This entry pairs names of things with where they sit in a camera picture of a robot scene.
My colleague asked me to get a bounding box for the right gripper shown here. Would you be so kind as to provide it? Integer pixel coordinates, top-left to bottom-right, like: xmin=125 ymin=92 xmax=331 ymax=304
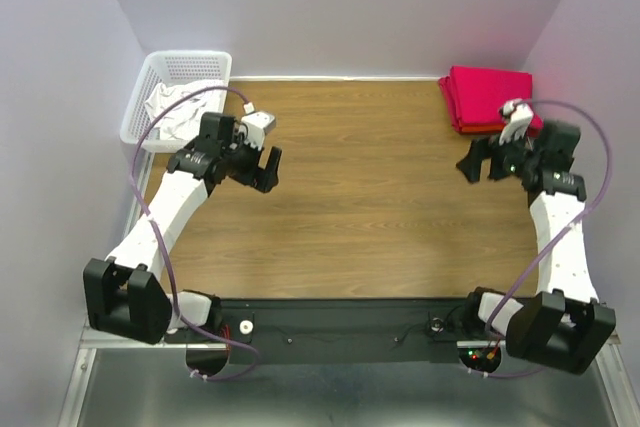
xmin=454 ymin=124 xmax=540 ymax=184

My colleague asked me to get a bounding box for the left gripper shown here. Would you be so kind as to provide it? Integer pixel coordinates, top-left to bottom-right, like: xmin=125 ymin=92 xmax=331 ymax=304
xmin=222 ymin=129 xmax=281 ymax=194

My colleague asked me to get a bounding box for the pink red t-shirt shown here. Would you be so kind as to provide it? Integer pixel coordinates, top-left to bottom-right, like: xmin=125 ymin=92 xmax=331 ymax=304
xmin=448 ymin=65 xmax=534 ymax=125

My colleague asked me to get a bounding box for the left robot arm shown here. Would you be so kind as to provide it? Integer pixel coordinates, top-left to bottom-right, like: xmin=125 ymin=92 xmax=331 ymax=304
xmin=83 ymin=111 xmax=282 ymax=344

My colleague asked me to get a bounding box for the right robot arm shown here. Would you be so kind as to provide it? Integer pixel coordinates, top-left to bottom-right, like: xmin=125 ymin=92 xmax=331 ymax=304
xmin=456 ymin=121 xmax=616 ymax=375

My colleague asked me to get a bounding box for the folded orange t-shirt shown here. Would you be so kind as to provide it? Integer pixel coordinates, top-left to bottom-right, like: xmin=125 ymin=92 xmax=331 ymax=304
xmin=458 ymin=123 xmax=504 ymax=135

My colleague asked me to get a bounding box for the folded dark red t-shirt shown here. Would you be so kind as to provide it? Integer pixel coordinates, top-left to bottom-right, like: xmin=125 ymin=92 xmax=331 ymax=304
xmin=438 ymin=75 xmax=462 ymax=133

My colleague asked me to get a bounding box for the white crumpled t-shirt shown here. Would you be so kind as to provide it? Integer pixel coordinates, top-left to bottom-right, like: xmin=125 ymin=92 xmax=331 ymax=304
xmin=144 ymin=79 xmax=224 ymax=141

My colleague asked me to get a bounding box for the white plastic basket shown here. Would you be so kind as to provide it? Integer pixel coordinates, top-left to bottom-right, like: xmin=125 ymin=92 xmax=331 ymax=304
xmin=120 ymin=50 xmax=232 ymax=153

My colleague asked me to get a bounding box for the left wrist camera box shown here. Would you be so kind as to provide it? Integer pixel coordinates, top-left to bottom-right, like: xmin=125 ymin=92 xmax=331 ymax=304
xmin=240 ymin=102 xmax=276 ymax=150

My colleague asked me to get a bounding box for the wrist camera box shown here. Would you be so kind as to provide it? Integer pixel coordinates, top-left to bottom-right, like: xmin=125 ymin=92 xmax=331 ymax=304
xmin=499 ymin=99 xmax=534 ymax=145
xmin=240 ymin=102 xmax=276 ymax=150

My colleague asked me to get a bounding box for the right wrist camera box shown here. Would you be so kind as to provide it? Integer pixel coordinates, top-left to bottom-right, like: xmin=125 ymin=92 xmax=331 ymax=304
xmin=499 ymin=99 xmax=534 ymax=145

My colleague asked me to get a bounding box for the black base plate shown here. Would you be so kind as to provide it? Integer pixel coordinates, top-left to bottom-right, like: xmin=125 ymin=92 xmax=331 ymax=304
xmin=164 ymin=297 xmax=521 ymax=367

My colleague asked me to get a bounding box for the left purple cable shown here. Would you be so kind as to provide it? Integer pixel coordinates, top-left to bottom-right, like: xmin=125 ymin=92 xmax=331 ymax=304
xmin=127 ymin=86 xmax=262 ymax=382

